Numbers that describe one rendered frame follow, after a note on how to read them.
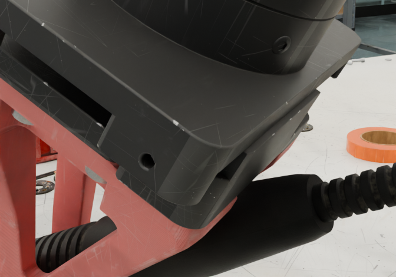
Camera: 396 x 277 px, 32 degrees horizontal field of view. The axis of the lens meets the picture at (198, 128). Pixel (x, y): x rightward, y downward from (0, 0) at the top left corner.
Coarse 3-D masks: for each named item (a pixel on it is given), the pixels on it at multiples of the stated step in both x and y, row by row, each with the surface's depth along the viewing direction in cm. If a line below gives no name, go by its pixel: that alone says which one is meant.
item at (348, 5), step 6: (348, 0) 393; (348, 6) 394; (348, 12) 395; (348, 18) 397; (348, 24) 398; (360, 48) 390; (366, 48) 385; (372, 48) 380; (378, 48) 376; (384, 48) 375; (384, 54) 372; (390, 54) 368
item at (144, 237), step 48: (0, 48) 14; (0, 96) 14; (48, 96) 14; (0, 144) 16; (48, 144) 15; (96, 144) 14; (0, 192) 17; (0, 240) 18; (144, 240) 14; (192, 240) 14
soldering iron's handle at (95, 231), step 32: (256, 192) 16; (288, 192) 15; (320, 192) 15; (352, 192) 15; (384, 192) 14; (96, 224) 18; (224, 224) 16; (256, 224) 16; (288, 224) 15; (320, 224) 15; (64, 256) 18; (192, 256) 16; (224, 256) 16; (256, 256) 16
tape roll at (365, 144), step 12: (360, 132) 59; (372, 132) 60; (384, 132) 59; (348, 144) 58; (360, 144) 56; (372, 144) 56; (384, 144) 56; (360, 156) 56; (372, 156) 56; (384, 156) 55
